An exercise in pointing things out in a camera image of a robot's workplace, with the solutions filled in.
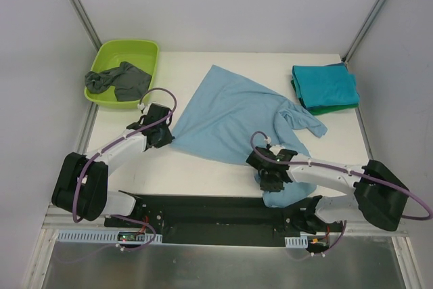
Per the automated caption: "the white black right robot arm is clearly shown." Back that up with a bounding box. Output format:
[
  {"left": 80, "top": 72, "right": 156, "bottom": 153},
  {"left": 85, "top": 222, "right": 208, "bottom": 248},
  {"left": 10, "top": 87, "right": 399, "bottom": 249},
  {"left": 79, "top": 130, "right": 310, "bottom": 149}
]
[{"left": 246, "top": 145, "right": 408, "bottom": 234}]

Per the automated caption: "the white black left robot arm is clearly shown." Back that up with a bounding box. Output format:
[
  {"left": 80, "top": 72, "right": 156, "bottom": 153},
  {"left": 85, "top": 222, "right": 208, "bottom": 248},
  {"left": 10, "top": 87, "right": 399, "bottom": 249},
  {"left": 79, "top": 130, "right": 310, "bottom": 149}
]
[{"left": 51, "top": 104, "right": 174, "bottom": 227}]

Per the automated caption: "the grey crumpled t shirt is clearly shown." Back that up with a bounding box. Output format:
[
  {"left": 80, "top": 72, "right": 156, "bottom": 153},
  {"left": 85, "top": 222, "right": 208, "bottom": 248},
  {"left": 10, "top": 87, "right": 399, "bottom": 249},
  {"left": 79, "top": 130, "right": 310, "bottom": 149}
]
[{"left": 85, "top": 62, "right": 152, "bottom": 102}]

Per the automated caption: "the green folded t shirt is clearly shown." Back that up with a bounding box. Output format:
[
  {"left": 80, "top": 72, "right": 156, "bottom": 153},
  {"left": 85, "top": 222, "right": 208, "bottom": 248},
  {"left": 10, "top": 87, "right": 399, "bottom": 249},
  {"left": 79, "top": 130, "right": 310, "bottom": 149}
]
[{"left": 290, "top": 80, "right": 359, "bottom": 116}]

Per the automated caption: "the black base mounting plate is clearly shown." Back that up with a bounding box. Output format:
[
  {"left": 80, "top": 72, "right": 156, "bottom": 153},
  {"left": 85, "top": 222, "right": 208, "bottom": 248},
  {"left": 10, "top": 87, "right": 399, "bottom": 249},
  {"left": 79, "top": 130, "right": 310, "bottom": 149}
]
[{"left": 104, "top": 194, "right": 342, "bottom": 247}]

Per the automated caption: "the lime green plastic basin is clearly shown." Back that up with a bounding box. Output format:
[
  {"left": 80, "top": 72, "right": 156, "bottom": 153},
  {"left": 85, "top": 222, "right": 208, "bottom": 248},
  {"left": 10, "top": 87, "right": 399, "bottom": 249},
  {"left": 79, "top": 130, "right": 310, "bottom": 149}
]
[{"left": 84, "top": 39, "right": 160, "bottom": 110}]

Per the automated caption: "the teal folded t shirt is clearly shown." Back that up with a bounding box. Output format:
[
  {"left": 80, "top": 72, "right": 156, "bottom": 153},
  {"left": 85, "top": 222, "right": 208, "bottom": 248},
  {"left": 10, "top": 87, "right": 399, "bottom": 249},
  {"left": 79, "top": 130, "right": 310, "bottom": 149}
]
[{"left": 292, "top": 66, "right": 359, "bottom": 108}]

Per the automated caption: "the dark blue folded t shirt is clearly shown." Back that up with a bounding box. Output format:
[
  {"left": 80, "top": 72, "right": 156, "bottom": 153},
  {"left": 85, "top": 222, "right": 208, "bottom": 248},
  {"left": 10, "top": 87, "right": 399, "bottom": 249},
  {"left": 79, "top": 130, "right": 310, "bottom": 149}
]
[{"left": 326, "top": 62, "right": 345, "bottom": 66}]

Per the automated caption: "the right white slotted cable duct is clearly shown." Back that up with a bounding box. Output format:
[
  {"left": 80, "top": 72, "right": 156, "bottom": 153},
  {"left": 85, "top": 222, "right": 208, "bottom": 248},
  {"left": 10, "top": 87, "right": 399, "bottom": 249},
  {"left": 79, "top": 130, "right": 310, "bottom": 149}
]
[{"left": 284, "top": 236, "right": 309, "bottom": 249}]

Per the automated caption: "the white slotted cable duct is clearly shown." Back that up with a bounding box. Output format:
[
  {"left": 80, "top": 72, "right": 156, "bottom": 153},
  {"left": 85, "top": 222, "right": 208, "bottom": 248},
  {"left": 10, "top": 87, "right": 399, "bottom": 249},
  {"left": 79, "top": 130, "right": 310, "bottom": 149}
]
[
  {"left": 284, "top": 236, "right": 309, "bottom": 249},
  {"left": 58, "top": 229, "right": 162, "bottom": 245}
]

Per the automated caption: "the front aluminium rail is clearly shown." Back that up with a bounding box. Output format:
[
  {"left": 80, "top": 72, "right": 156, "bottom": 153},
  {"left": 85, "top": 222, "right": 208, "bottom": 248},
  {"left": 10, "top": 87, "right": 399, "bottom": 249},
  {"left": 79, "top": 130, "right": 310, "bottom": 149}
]
[{"left": 43, "top": 205, "right": 409, "bottom": 237}]

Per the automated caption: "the left white slotted cable duct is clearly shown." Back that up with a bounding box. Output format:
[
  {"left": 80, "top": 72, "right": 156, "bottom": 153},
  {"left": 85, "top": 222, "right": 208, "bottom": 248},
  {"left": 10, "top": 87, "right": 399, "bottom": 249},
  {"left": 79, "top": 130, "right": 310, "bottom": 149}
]
[{"left": 58, "top": 229, "right": 162, "bottom": 245}]

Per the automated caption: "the left aluminium frame post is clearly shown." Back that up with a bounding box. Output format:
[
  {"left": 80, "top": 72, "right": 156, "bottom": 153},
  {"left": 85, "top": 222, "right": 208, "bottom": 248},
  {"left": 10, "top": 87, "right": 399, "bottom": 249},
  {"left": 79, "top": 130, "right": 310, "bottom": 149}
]
[{"left": 69, "top": 0, "right": 102, "bottom": 51}]

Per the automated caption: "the aluminium frame post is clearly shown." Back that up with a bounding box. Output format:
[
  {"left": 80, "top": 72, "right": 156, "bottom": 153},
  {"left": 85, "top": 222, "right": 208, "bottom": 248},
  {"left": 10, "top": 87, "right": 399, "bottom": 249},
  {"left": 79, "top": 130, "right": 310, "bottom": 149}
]
[
  {"left": 69, "top": 0, "right": 102, "bottom": 51},
  {"left": 342, "top": 0, "right": 388, "bottom": 65}
]

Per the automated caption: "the right aluminium frame post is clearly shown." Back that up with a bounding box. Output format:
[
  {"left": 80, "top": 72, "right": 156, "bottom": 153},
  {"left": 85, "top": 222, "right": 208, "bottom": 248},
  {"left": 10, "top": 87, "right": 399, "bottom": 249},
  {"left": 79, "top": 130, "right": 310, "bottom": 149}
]
[{"left": 342, "top": 0, "right": 388, "bottom": 65}]

